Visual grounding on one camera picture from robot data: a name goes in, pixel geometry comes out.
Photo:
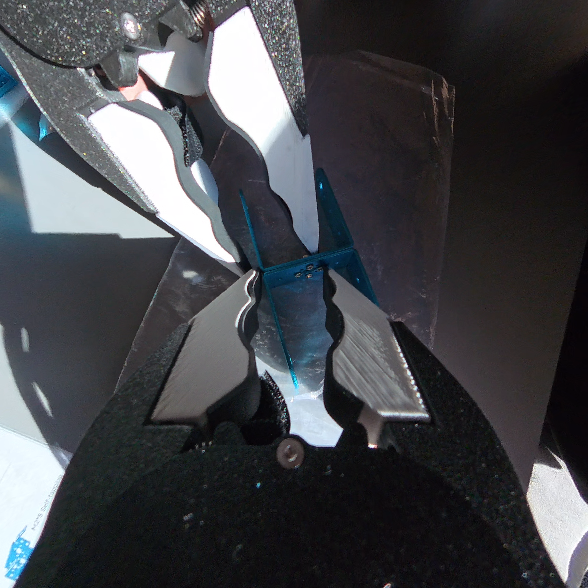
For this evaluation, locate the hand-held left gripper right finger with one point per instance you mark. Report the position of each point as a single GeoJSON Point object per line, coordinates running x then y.
{"type": "Point", "coordinates": [377, 363]}

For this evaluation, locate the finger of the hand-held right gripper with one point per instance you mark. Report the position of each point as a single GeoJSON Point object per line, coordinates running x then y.
{"type": "Point", "coordinates": [156, 161]}
{"type": "Point", "coordinates": [266, 110]}

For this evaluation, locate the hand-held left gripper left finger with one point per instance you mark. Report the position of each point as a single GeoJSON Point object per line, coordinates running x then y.
{"type": "Point", "coordinates": [209, 363]}

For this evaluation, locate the blue metal bracket assembly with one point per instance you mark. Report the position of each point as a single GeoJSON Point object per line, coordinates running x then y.
{"type": "Point", "coordinates": [308, 276]}

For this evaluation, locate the person's right hand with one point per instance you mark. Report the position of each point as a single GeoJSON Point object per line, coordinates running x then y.
{"type": "Point", "coordinates": [134, 86]}

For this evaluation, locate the clear plastic bag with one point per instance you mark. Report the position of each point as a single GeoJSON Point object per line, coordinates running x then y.
{"type": "Point", "coordinates": [395, 184]}

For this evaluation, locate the printed instruction manual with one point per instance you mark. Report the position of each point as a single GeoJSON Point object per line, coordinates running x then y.
{"type": "Point", "coordinates": [23, 505]}

